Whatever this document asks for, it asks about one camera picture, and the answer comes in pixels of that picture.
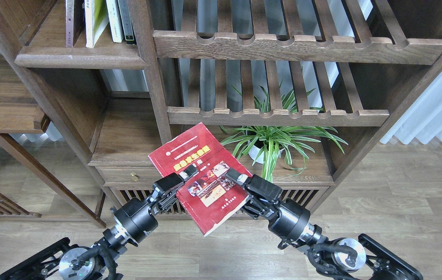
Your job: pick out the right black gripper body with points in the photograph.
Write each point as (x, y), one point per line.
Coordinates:
(287, 219)

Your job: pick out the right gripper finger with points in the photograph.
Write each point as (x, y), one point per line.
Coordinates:
(239, 178)

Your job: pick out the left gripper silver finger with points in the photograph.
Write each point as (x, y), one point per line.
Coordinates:
(188, 172)

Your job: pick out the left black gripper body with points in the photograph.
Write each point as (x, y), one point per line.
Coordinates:
(136, 219)

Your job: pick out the red book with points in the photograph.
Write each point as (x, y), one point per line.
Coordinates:
(209, 197)

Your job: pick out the yellow green book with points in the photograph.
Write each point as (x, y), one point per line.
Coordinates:
(96, 19)

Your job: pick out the maroon book white characters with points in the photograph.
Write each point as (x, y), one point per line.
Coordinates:
(74, 14)

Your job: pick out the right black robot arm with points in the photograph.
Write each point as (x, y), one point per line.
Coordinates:
(337, 258)

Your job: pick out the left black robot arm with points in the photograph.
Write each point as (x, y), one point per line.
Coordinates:
(72, 262)

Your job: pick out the white plant pot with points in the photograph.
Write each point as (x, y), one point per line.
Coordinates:
(257, 153)

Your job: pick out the green spider plant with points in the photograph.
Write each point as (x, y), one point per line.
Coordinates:
(294, 139)

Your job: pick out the dark wooden bookshelf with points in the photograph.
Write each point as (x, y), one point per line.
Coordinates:
(369, 70)

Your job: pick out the white upright book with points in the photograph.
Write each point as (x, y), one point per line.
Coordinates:
(115, 21)

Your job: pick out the dark green upright book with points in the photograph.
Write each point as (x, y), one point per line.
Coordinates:
(126, 23)

